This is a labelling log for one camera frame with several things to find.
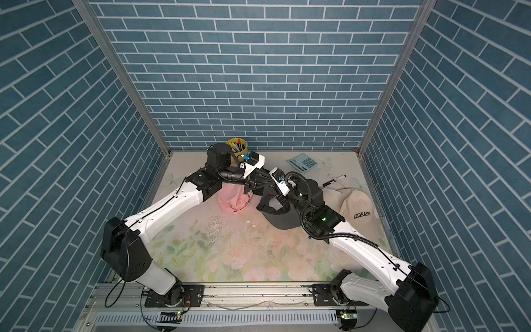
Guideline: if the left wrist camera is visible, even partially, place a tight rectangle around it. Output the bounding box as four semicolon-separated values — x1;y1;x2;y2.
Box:
241;152;265;178

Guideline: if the black white marker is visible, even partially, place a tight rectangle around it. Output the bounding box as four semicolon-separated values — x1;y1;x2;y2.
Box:
322;174;347;188

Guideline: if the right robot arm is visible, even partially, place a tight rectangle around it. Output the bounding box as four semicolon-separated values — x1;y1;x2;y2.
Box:
261;172;441;331

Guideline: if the black cap front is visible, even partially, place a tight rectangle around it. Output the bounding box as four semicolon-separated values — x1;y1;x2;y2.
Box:
257;188;303;230

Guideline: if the yellow pen cup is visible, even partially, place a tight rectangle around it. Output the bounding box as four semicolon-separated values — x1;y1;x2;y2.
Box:
226;138;248;162

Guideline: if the pink baseball cap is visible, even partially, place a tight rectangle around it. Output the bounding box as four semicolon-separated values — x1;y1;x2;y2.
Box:
217;183;253;214

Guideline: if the light blue calculator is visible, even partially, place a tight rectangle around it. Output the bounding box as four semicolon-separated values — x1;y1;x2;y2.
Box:
287;153;318;174

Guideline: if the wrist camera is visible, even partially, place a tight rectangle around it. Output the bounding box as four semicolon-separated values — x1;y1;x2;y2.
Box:
241;152;265;178
270;167;290;196

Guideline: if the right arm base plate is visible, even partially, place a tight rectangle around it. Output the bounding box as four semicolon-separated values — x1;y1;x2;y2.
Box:
308;284;368;307

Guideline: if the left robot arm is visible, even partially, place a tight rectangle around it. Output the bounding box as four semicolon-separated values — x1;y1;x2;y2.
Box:
101;143;286;305

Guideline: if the beige Colorado cap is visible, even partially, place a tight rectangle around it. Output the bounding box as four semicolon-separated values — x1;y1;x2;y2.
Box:
323;188;357;215
341;190;376;225

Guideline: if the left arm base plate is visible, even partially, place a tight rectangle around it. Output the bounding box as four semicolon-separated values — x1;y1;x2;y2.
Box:
142;284;205;309

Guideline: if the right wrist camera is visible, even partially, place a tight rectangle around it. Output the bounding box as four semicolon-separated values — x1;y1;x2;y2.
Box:
270;167;290;196

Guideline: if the aluminium front rail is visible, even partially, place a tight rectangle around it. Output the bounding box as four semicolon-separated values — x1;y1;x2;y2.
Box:
72;281;441;332

